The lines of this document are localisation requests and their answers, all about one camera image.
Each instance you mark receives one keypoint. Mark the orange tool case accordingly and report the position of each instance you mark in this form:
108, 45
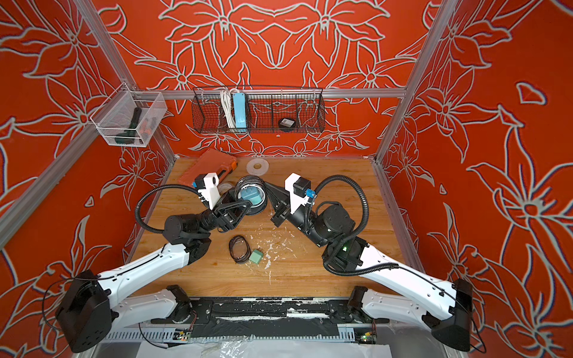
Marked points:
212, 160

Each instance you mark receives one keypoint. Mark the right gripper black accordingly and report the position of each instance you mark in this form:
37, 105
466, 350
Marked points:
276, 194

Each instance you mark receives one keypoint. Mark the clear acrylic wall bin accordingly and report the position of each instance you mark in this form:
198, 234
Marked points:
113, 116

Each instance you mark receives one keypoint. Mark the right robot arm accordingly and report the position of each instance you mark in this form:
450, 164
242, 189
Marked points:
447, 307

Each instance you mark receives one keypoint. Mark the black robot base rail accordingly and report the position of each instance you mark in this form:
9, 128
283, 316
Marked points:
274, 318

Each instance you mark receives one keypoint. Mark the black item in basket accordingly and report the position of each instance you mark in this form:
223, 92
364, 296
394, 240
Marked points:
287, 124

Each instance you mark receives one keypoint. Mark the black wire wall basket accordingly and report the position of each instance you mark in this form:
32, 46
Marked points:
213, 109

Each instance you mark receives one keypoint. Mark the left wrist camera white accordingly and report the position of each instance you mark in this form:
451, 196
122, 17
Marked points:
207, 187

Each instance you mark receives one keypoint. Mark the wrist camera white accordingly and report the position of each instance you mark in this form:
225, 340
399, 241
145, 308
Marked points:
297, 188
207, 187

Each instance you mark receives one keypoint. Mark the clear tape roll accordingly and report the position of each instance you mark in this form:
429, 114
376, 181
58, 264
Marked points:
224, 187

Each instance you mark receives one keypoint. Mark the green charger cube left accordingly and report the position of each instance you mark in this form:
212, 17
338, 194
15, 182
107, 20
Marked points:
256, 256

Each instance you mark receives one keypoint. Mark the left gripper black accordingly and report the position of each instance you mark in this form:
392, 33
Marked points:
227, 216

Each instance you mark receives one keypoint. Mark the white tape roll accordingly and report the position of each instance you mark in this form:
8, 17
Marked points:
257, 167

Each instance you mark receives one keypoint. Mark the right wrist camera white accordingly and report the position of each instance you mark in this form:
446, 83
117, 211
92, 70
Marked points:
297, 188

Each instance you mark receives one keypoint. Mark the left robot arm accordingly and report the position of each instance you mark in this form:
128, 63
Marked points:
95, 305

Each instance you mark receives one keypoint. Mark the blue power bank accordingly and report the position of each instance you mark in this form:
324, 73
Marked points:
239, 101

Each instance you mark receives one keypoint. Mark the dark green tool in bin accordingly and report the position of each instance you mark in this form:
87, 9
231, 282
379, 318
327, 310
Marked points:
128, 136

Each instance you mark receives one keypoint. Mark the teal charger cube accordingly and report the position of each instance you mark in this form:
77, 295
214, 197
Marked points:
254, 194

